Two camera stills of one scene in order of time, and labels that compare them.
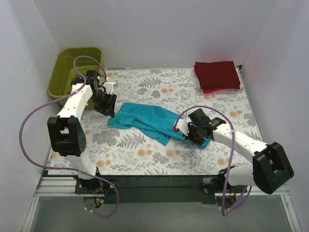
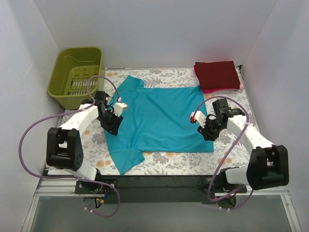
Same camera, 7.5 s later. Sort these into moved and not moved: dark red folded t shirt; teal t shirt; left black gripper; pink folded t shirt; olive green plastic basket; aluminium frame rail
Moved: left black gripper; teal t shirt
Not moved: pink folded t shirt; olive green plastic basket; aluminium frame rail; dark red folded t shirt
